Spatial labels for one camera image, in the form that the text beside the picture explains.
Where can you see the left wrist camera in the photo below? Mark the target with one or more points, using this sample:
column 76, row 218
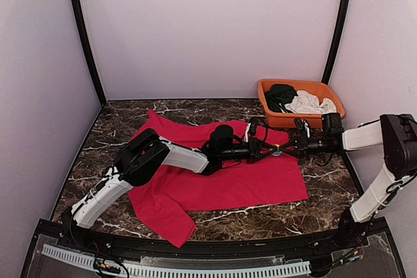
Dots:
column 251, row 128

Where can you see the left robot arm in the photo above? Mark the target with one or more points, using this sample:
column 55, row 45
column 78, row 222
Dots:
column 137, row 163

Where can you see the white slotted cable duct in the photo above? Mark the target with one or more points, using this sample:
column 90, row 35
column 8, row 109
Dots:
column 171, row 267

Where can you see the black front rail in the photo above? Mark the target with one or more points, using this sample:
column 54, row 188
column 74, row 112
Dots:
column 319, row 245

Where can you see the orange plastic basin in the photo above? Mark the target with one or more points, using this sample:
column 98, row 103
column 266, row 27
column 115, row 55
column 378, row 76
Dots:
column 286, row 120

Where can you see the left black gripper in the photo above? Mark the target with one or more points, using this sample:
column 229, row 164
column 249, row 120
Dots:
column 255, row 150

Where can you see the black frame post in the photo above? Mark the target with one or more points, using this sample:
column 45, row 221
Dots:
column 87, row 51
column 336, row 39

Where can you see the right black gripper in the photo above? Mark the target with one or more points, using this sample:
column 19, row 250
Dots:
column 302, row 146

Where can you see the dark green garment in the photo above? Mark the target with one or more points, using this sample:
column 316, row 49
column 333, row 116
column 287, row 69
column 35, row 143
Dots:
column 279, row 96

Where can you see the left black frame post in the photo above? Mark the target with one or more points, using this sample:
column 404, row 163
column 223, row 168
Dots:
column 87, row 51

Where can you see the red t-shirt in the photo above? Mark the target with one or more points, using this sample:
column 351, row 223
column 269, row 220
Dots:
column 164, row 203

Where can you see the white garment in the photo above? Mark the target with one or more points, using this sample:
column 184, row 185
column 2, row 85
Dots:
column 306, row 103

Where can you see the right black frame post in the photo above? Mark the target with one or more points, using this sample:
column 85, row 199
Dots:
column 336, row 39

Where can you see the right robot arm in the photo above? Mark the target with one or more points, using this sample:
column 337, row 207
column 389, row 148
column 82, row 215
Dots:
column 395, row 135

